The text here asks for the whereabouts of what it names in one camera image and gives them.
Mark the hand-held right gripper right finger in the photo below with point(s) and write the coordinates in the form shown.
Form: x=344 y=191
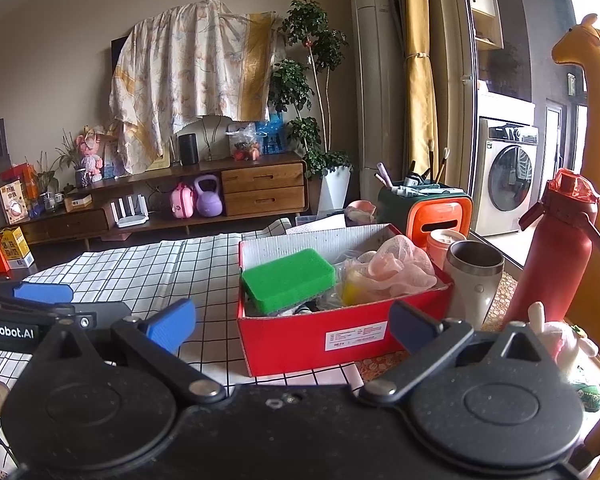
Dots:
x=412 y=327

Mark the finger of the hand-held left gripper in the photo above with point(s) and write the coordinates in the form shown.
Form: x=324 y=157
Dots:
x=45 y=294
x=105 y=312

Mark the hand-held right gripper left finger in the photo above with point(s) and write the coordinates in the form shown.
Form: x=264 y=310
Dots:
x=170 y=326

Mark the pink mesh bath sponge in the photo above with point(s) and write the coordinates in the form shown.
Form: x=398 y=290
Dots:
x=400 y=265

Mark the yellow sponge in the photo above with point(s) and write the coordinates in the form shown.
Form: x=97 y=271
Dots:
x=357 y=287

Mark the red cardboard box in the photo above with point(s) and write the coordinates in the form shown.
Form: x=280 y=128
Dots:
x=290 y=345

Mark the green sponge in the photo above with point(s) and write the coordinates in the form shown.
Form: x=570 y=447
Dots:
x=287 y=280

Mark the orange patterned table mat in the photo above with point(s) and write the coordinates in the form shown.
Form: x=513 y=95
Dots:
x=380 y=365

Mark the yellow carton box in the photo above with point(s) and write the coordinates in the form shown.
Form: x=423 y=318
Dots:
x=17 y=250

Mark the pink cup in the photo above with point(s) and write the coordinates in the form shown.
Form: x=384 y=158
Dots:
x=445 y=245

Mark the printed snack box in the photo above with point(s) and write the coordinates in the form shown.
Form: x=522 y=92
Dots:
x=15 y=202

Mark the white router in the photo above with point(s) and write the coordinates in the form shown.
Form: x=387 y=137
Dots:
x=130 y=219

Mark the small tan box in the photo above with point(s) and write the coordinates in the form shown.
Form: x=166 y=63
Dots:
x=78 y=203

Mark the orange plastic stool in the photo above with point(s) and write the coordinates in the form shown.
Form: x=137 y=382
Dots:
x=440 y=220

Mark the orange paper bag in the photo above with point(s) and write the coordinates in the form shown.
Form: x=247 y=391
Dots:
x=25 y=175

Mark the pink toy backpack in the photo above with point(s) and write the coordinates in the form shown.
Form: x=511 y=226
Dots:
x=182 y=205

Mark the orange green stool organizer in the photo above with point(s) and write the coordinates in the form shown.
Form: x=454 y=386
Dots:
x=395 y=205

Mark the pink bowl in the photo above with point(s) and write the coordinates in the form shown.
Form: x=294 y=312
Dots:
x=361 y=212

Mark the purple kettlebell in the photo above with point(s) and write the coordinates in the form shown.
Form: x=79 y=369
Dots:
x=209 y=202

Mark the small green houseplant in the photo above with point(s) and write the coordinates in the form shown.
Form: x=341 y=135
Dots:
x=70 y=157

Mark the clear storage box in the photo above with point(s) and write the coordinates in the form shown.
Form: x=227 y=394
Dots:
x=315 y=222

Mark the pink doll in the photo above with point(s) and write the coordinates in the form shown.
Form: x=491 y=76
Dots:
x=91 y=155

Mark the bunch of brushes and pens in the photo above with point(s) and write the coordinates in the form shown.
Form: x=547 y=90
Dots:
x=420 y=175

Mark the white bunny plush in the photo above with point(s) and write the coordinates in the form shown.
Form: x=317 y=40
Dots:
x=565 y=345

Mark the white plant pot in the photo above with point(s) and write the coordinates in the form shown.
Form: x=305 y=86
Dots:
x=334 y=192

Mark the red water bottle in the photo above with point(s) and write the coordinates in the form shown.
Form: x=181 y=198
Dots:
x=555 y=260

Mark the wooden media cabinet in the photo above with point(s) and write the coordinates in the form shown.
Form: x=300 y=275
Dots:
x=262 y=195

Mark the black cylinder speaker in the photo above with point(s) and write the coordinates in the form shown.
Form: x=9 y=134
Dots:
x=188 y=149

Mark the white washing machine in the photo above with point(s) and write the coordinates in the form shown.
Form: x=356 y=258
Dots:
x=510 y=175

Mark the plastic bag of toys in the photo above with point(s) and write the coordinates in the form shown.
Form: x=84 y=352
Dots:
x=242 y=145

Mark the white fan-shaped ornament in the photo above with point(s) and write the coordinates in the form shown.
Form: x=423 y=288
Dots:
x=212 y=135

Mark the blue toy set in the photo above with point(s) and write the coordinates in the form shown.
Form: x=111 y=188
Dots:
x=270 y=135

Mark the yellow curtain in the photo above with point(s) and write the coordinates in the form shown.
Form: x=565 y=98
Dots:
x=420 y=85

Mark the beige standing air conditioner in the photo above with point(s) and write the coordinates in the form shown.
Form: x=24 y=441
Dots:
x=377 y=85

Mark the yellow giraffe plush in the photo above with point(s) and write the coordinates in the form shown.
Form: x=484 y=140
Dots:
x=597 y=135

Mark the green indoor tree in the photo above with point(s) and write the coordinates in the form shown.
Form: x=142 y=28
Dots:
x=310 y=50

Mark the wooden wall cabinet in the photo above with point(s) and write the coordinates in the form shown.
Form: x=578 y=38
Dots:
x=482 y=5

